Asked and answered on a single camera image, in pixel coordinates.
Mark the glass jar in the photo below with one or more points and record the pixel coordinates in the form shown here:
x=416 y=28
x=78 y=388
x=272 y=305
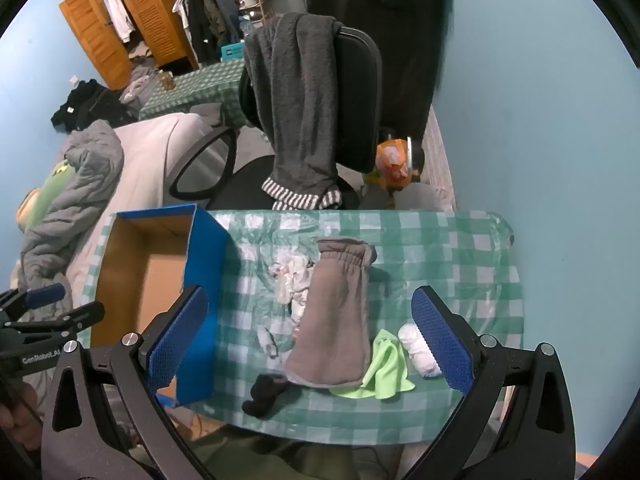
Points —
x=166 y=80

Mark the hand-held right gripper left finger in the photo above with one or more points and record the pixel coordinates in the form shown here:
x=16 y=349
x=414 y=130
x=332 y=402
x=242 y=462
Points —
x=180 y=335

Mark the black office chair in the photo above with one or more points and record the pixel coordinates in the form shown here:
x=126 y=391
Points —
x=360 y=85

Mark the green plush toy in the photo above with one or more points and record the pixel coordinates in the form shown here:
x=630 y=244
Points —
x=50 y=190

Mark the black sock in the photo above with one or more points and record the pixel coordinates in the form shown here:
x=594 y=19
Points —
x=265 y=395

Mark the white patterned cloth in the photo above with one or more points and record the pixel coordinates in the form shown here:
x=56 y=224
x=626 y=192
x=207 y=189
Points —
x=290 y=275

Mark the green checkered covered table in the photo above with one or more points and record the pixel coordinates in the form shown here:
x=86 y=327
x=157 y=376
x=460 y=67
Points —
x=200 y=85

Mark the dark hanging jackets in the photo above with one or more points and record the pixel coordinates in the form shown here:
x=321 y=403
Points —
x=210 y=15

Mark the blue cardboard box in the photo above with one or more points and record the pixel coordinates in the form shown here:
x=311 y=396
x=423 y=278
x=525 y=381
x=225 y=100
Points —
x=205 y=260

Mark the dark grey striped-cuff garment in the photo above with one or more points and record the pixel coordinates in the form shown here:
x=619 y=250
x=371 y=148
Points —
x=295 y=100

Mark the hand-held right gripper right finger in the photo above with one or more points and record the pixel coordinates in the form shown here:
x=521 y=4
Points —
x=440 y=335

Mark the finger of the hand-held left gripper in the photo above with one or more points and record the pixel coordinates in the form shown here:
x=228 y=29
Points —
x=45 y=295
x=80 y=316

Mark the dark grey folded cloth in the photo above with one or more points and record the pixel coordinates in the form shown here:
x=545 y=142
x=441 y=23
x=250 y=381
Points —
x=207 y=112

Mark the light green microfiber cloth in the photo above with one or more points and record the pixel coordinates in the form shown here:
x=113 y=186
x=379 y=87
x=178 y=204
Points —
x=390 y=370

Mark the wooden louvered wardrobe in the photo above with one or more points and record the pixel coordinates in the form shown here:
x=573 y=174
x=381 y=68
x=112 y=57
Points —
x=145 y=5

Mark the white hanging shirt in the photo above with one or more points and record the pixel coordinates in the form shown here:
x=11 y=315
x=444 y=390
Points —
x=117 y=15

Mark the white patterned cloth strip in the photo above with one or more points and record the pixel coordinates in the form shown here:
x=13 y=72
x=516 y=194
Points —
x=437 y=160

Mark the small white sock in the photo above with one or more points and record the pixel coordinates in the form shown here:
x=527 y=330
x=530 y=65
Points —
x=267 y=340

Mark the black hanging coat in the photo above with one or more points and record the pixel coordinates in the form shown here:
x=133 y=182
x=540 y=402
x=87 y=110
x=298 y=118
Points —
x=400 y=35

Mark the orange snack bag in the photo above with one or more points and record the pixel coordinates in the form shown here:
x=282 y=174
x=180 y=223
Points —
x=392 y=160

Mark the grey quilt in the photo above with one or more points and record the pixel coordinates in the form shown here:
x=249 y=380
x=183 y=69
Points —
x=85 y=185

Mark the green checkered tablecloth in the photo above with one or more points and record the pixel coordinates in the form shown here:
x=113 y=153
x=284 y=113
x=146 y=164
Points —
x=450 y=260

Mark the light grey clothes pile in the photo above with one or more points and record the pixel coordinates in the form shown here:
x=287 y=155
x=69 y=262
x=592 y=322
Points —
x=137 y=85

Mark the black clothes pile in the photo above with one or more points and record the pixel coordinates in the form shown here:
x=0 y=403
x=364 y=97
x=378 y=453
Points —
x=90 y=105

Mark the grey fleece cloth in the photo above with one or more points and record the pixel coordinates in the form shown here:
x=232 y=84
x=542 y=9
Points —
x=335 y=320

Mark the bed with grey sheet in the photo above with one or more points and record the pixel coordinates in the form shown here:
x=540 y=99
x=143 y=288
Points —
x=150 y=160

